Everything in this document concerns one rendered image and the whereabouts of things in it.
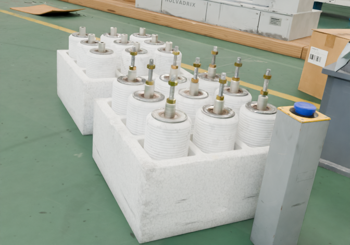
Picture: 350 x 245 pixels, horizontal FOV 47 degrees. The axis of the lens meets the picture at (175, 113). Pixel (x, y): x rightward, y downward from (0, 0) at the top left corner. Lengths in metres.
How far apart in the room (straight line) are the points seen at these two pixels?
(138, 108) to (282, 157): 0.33
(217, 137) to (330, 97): 0.50
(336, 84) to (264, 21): 1.76
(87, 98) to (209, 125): 0.52
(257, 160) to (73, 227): 0.42
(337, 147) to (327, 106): 0.13
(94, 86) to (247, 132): 0.53
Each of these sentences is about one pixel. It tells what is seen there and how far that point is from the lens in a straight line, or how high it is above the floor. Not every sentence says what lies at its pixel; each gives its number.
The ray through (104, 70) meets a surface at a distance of 1.28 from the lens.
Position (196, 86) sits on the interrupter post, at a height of 0.27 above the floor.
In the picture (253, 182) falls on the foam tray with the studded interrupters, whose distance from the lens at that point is 0.94.
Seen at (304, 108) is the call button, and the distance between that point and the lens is 0.77.
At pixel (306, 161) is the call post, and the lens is 0.80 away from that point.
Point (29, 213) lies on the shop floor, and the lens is 0.97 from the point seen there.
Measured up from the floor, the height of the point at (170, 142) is 0.21.
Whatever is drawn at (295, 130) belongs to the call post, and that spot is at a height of 0.29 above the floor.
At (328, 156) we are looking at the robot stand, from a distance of 1.32.
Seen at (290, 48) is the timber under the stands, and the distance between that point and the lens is 2.81.
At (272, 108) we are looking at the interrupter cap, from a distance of 0.96.
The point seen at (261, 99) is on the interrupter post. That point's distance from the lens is 0.94.
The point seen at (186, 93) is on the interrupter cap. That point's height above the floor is 0.25.
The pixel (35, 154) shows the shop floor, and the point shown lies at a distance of 1.20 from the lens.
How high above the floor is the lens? 0.57
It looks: 22 degrees down
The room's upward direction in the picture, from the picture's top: 6 degrees clockwise
